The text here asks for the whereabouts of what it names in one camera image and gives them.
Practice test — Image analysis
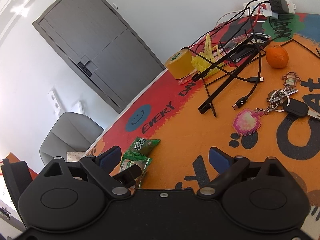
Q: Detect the pink pixel keychain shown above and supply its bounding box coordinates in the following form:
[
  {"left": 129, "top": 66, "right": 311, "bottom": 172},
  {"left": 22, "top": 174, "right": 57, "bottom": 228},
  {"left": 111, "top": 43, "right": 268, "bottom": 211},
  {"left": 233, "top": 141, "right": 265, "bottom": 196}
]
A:
[{"left": 232, "top": 108, "right": 264, "bottom": 136}]

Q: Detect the colourful cartoon table mat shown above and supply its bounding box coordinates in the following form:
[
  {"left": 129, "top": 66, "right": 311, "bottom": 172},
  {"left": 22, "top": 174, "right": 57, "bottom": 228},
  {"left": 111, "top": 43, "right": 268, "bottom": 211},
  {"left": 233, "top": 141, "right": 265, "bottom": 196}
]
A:
[{"left": 88, "top": 13, "right": 319, "bottom": 218}]

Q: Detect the black door handle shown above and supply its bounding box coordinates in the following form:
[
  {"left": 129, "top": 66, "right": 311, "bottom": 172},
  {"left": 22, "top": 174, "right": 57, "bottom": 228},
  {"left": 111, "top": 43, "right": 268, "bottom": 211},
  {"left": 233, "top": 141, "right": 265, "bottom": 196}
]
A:
[{"left": 78, "top": 60, "right": 93, "bottom": 77}]

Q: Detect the grey armchair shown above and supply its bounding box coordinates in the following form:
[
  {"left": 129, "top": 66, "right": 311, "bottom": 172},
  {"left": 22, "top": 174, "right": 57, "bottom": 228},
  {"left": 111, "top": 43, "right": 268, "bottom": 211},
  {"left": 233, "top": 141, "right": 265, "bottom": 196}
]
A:
[{"left": 40, "top": 112, "right": 104, "bottom": 165}]

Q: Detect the key bunch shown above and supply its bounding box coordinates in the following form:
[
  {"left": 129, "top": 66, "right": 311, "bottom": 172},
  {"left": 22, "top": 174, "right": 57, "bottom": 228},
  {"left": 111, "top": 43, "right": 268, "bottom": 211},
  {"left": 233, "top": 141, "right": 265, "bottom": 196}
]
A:
[{"left": 266, "top": 72, "right": 300, "bottom": 113}]

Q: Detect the polka dot cushion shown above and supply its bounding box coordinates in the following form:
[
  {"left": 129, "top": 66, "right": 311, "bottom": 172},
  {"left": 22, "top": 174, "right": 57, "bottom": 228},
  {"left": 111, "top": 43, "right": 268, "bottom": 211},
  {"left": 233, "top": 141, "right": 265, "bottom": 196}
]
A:
[{"left": 66, "top": 152, "right": 86, "bottom": 163}]

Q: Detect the grey door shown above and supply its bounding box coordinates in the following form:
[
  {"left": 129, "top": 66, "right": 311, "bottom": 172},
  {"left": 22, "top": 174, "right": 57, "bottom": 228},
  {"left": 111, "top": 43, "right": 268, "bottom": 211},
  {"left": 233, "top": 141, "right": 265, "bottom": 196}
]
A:
[{"left": 33, "top": 0, "right": 164, "bottom": 113}]

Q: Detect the white wall bracket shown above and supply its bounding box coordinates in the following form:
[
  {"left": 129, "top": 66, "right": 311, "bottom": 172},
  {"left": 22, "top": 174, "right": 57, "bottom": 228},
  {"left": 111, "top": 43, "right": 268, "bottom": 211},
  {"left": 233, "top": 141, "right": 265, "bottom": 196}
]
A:
[{"left": 47, "top": 89, "right": 62, "bottom": 118}]

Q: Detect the black usb cable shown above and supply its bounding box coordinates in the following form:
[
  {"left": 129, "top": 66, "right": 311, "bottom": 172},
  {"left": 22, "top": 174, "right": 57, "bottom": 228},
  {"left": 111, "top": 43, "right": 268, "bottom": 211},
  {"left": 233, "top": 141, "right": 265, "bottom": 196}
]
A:
[{"left": 232, "top": 0, "right": 272, "bottom": 111}]

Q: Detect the black wire rack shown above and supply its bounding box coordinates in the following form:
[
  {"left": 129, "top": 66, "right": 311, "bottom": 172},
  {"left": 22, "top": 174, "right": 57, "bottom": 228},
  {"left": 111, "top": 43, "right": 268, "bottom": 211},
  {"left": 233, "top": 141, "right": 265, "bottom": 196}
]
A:
[{"left": 191, "top": 33, "right": 271, "bottom": 114}]

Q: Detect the yellow tape roll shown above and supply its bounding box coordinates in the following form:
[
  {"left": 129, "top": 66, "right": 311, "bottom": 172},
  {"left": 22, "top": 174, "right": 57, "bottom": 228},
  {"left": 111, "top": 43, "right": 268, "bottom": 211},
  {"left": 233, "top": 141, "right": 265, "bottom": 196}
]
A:
[{"left": 164, "top": 49, "right": 195, "bottom": 80}]

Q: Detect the yellow plastic bag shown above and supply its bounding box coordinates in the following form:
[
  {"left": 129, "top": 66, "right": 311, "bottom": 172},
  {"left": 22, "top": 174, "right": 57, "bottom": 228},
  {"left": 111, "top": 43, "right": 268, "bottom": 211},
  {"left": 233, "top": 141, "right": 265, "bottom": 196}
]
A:
[{"left": 191, "top": 34, "right": 222, "bottom": 73}]

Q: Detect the green snack packet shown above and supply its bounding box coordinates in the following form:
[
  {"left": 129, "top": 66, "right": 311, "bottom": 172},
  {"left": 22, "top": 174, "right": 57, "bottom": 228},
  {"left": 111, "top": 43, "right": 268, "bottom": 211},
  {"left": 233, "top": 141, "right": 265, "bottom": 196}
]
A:
[
  {"left": 119, "top": 151, "right": 152, "bottom": 189},
  {"left": 129, "top": 137, "right": 161, "bottom": 156}
]

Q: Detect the black power adapter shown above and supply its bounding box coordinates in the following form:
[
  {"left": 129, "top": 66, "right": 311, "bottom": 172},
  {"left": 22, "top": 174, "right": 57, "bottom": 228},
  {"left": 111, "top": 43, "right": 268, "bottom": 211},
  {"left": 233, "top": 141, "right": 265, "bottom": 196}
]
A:
[{"left": 269, "top": 0, "right": 290, "bottom": 14}]

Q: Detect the orange mandarin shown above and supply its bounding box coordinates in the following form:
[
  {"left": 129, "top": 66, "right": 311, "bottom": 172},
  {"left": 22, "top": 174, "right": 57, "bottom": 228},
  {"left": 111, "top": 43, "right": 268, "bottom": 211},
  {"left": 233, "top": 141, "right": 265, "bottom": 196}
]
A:
[{"left": 266, "top": 46, "right": 289, "bottom": 69}]

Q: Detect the white power strip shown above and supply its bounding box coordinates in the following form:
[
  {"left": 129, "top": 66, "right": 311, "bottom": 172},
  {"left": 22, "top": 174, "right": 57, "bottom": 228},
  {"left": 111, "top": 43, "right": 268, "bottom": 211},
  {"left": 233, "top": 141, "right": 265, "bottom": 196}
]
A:
[{"left": 243, "top": 0, "right": 297, "bottom": 17}]

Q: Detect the black car key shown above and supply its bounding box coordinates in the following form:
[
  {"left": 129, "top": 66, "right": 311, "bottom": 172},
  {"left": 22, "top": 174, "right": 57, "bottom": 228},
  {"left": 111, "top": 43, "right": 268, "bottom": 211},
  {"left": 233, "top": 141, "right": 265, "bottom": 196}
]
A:
[{"left": 283, "top": 99, "right": 319, "bottom": 120}]

